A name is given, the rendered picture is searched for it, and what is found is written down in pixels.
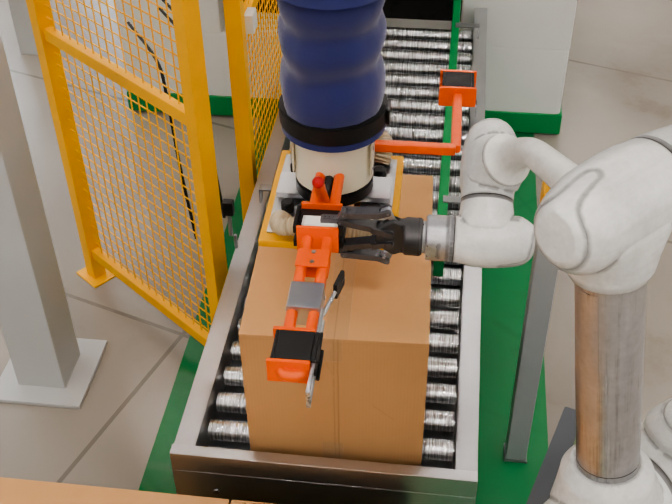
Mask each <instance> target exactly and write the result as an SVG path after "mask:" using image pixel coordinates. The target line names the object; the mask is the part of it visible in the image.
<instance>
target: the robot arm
mask: <svg viewBox="0 0 672 504"><path fill-rule="evenodd" d="M530 170H532V171H533V172H534V173H535V174H536V175H537V176H538V177H539V178H540V179H541V180H543V181H544V182H545V183H546V184H547V185H548V186H549V187H550V188H551V189H550V190H549V191H548V192H547V193H546V195H545V196H544V198H543V199H542V201H541V203H540V204H539V206H538V208H537V210H536V212H535V216H534V225H533V224H532V223H530V222H529V221H528V220H526V219H525V218H523V217H520V216H514V208H513V201H514V193H515V191H517V190H518V189H519V187H520V185H521V183H522V182H523V180H524V179H525V178H526V177H527V175H528V173H529V171H530ZM460 189H461V205H460V211H459V216H453V215H431V214H430V215H428V216H427V221H423V219H422V218H420V217H406V218H399V217H397V216H394V214H393V212H392V206H391V205H390V204H387V205H384V206H380V207H369V206H343V207H341V210H340V211H339V212H338V214H337V215H334V214H321V216H309V215H304V216H303V219H302V224H301V225H304V226H322V227H338V225H339V226H343V227H348V228H353V229H357V230H362V231H367V232H370V233H371V234H372V235H371V236H363V237H352V238H345V240H344V247H343V249H340V248H339V252H338V253H340V256H341V257H342V258H349V259H358V260H368V261H378V262H380V263H383V264H386V265H388V264H389V263H390V258H391V257H392V255H393V254H397V253H403V254H404V255H408V256H420V255H421V253H425V257H424V258H425V260H430V261H446V262H457V263H461V264H464V265H466V266H471V267H479V268H506V267H515V266H520V265H523V264H525V263H526V262H528V261H529V260H530V259H531V257H532V256H533V253H534V249H535V238H536V242H537V244H538V246H539V248H540V250H541V252H542V254H543V255H544V256H545V258H546V259H547V260H548V261H549V262H550V263H551V264H552V265H553V266H555V267H556V268H558V269H560V270H562V271H564V272H566V273H567V274H568V276H569V277H570V278H571V279H572V281H573V282H574V296H575V405H576V444H575V445H573V446H572V447H571V448H569V449H568V450H567V451H566V452H565V454H564V455H563V457H562V459H561V462H560V467H559V470H558V473H557V476H556V479H555V481H554V484H553V486H552V489H551V492H550V498H549V499H548V500H547V501H546V502H545V503H544V504H672V398H670V399H668V400H666V401H664V402H662V403H660V404H658V405H657V406H655V407H654V408H652V409H651V410H650V411H649V412H648V413H647V415H646V417H645V419H644V421H643V422H642V397H643V371H644V346H645V321H646V295H647V281H648V280H649V279H650V278H651V277H652V276H653V274H654V273H655V271H656V269H657V266H658V262H659V260H660V257H661V255H662V252H663V250H664V247H665V245H666V243H667V240H668V238H669V236H670V234H671V232H672V124H671V125H668V126H665V127H661V128H658V129H655V130H652V131H649V132H646V133H643V134H641V135H638V136H636V137H634V138H632V139H630V140H628V141H625V142H623V143H620V144H617V145H614V146H611V147H609V148H607V149H605V150H603V151H601V152H600V153H598V154H596V155H594V156H593V157H591V158H589V159H588V160H586V161H584V162H583V163H581V164H579V165H577V164H575V163H574V162H573V161H571V160H570V159H568V158H567V157H566V156H564V155H563V154H561V153H560V152H558V151H557V150H556V149H554V148H553V147H551V146H550V145H548V144H547V143H545V142H543V141H541V140H539V139H536V138H532V137H520V138H517V137H516V135H515V133H514V131H513V129H512V128H511V126H510V125H509V124H508V123H506V122H505V121H503V120H501V119H497V118H487V119H483V120H481V121H479V122H478V123H476V124H474V125H473V126H472V127H471V129H470V130H469V132H468V134H467V137H466V139H465V142H464V146H463V150H462V157H461V168H460ZM371 219H373V220H371ZM379 219H383V220H379ZM380 249H383V250H380ZM641 422H642V423H641Z"/></svg>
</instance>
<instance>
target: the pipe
mask: <svg viewBox="0 0 672 504"><path fill-rule="evenodd" d="M391 188H392V177H375V176H373V188H372V190H371V192H370V193H369V195H368V196H367V197H365V198H364V199H363V200H361V201H359V202H373V203H390V197H391ZM276 197H284V198H301V199H304V198H303V197H302V196H301V195H300V194H299V193H298V191H297V188H296V173H295V172H281V175H280V179H279V183H278V187H277V190H276Z"/></svg>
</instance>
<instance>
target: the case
mask: <svg viewBox="0 0 672 504"><path fill-rule="evenodd" d="M432 205H433V176H424V175H403V177H402V187H401V197H400V207H399V218H406V217H420V218H422V219H423V221H427V216H428V215H430V214H431V215H432ZM297 252H298V250H297V249H295V248H278V247H262V246H258V251H257V255H256V259H255V264H254V268H253V273H252V277H251V281H250V286H249V290H248V295H247V299H246V303H245V308H244V312H243V316H242V321H241V325H240V330H239V344H240V353H241V363H242V373H243V382H244V392H245V402H246V411H247V421H248V430H249V440H250V450H251V451H259V452H270V453H281V454H292V455H303V456H314V457H325V458H336V459H347V460H358V461H369V462H379V463H390V464H405V465H421V464H422V449H423V434H424V419H425V404H426V389H427V374H428V358H429V342H430V296H431V261H430V260H425V258H424V257H425V253H421V255H420V256H408V255H404V254H403V253H397V254H393V255H392V257H391V258H390V263H389V264H388V265H386V264H383V263H380V262H378V261H368V260H358V259H349V258H342V257H341V256H340V253H333V252H331V258H330V260H331V264H330V270H329V275H328V278H327V281H326V286H325V296H326V300H325V304H324V307H325V305H326V304H327V302H328V300H329V298H330V296H331V294H332V292H333V284H334V282H335V280H336V279H337V277H338V275H339V273H340V271H341V270H344V272H345V284H344V286H343V288H342V290H341V292H340V294H339V296H338V298H337V299H334V300H333V302H332V303H331V305H330V307H329V309H328V311H327V313H326V315H325V317H323V320H324V321H325V325H324V331H323V341H322V347H321V350H324V356H323V362H322V368H321V374H320V380H319V381H316V380H315V384H314V390H313V396H312V402H311V408H307V407H306V395H305V393H306V391H305V390H306V387H307V384H306V383H292V382H279V381H268V380H267V369H266V358H270V355H271V351H272V346H273V342H274V337H273V326H283V325H284V320H285V315H286V310H285V309H286V303H287V298H288V294H289V289H290V284H291V281H293V278H294V273H295V268H296V266H295V261H296V257H297Z"/></svg>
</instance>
